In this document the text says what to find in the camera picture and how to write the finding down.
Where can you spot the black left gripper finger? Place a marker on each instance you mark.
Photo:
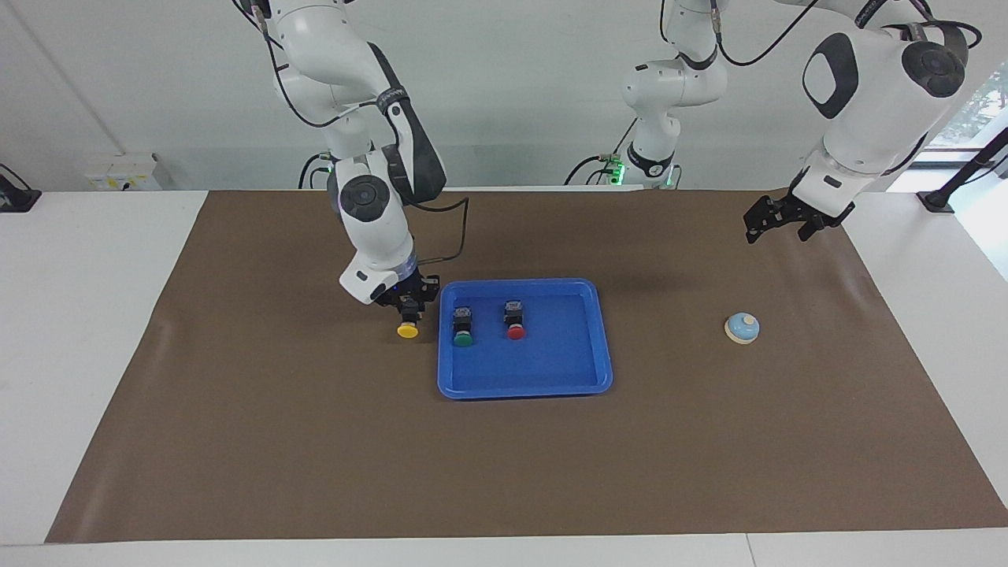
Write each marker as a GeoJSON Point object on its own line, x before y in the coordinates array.
{"type": "Point", "coordinates": [809, 230]}
{"type": "Point", "coordinates": [754, 232]}

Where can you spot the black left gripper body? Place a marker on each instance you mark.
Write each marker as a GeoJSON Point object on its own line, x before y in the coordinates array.
{"type": "Point", "coordinates": [787, 209]}

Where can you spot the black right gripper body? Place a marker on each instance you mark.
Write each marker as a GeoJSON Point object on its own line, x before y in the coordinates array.
{"type": "Point", "coordinates": [409, 293]}

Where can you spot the yellow mushroom push button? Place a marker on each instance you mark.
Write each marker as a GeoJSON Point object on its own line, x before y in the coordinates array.
{"type": "Point", "coordinates": [408, 331]}

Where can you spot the green mushroom push button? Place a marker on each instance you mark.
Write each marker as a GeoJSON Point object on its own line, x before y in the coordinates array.
{"type": "Point", "coordinates": [463, 337]}

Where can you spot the light blue call bell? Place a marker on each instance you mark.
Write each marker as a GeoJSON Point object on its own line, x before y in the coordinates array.
{"type": "Point", "coordinates": [742, 329]}

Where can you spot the red mushroom push button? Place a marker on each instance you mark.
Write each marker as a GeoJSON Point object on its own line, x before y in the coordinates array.
{"type": "Point", "coordinates": [516, 331]}

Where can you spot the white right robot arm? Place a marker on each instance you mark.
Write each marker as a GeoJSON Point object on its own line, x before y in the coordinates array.
{"type": "Point", "coordinates": [378, 228]}

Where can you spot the blue plastic tray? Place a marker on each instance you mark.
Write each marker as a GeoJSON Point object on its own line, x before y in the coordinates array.
{"type": "Point", "coordinates": [551, 362]}

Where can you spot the black clamp stand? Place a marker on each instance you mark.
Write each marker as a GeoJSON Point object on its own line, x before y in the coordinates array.
{"type": "Point", "coordinates": [957, 181]}

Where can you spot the brown paper table mat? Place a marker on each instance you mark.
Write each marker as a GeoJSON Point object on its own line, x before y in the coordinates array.
{"type": "Point", "coordinates": [504, 457]}

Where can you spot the white wall outlet box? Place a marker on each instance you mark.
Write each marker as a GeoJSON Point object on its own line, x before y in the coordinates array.
{"type": "Point", "coordinates": [122, 173]}

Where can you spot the black table mount bracket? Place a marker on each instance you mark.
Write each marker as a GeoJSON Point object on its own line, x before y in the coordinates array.
{"type": "Point", "coordinates": [16, 197]}

